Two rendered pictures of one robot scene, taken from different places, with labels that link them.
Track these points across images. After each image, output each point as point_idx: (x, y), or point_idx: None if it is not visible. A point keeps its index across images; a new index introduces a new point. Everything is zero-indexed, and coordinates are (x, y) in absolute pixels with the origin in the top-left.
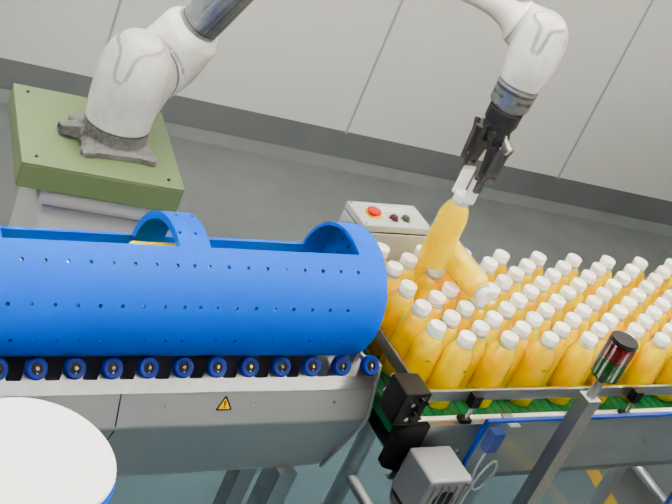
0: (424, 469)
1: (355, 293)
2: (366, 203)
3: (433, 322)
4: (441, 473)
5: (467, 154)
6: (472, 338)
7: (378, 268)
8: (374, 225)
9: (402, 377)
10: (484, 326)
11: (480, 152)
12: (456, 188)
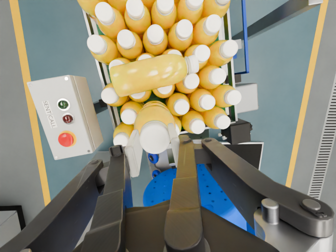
0: (249, 111)
1: (245, 222)
2: (50, 141)
3: (221, 126)
4: (253, 102)
5: (102, 179)
6: (238, 95)
7: (236, 217)
8: (89, 143)
9: (235, 139)
10: (220, 74)
11: (127, 180)
12: (141, 150)
